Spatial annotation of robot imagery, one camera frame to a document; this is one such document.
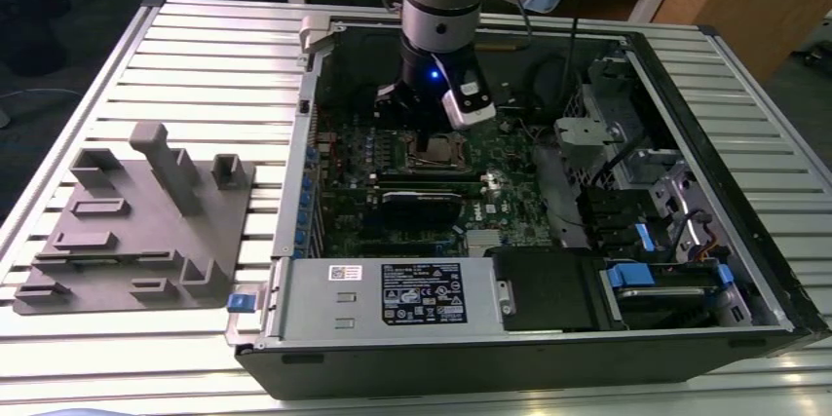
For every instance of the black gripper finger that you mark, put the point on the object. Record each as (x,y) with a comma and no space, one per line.
(430,143)
(422,143)

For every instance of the silver CPU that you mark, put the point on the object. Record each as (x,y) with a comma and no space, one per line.
(446,149)

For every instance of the CPU socket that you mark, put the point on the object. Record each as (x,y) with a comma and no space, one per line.
(442,171)

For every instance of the black graphics card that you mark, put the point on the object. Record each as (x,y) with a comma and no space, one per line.
(423,211)

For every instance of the green motherboard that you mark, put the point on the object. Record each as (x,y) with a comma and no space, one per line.
(514,201)

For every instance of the grey case corner block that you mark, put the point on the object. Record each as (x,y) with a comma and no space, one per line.
(316,28)

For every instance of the silver chipset heatsink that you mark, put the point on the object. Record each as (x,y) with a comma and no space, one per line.
(484,238)

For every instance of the metal drive cage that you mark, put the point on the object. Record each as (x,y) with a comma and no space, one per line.
(611,99)

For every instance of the black plastic disk bay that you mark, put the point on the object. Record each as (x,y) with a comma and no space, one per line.
(611,211)

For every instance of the black fan shroud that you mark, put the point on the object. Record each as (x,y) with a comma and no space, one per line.
(552,289)

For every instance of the blue drive carrier tab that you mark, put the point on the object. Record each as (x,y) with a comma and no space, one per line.
(643,236)

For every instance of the silver power supply unit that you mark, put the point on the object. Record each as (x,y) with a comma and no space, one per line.
(312,318)

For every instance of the hard disk blue carrier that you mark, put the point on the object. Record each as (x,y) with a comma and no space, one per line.
(627,274)

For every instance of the blue case latch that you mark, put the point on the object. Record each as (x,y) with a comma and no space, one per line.
(240,303)

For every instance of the grey parts rack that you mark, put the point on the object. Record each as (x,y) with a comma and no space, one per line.
(163,240)

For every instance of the black PC case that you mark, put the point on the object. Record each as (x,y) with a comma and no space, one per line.
(455,372)

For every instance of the black office chair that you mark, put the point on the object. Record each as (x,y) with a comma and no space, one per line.
(32,21)

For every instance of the black chair base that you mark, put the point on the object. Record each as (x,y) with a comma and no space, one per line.
(818,59)

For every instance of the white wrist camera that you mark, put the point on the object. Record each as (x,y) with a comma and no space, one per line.
(468,109)

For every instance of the grey plastic bracket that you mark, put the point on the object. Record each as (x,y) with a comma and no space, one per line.
(586,138)

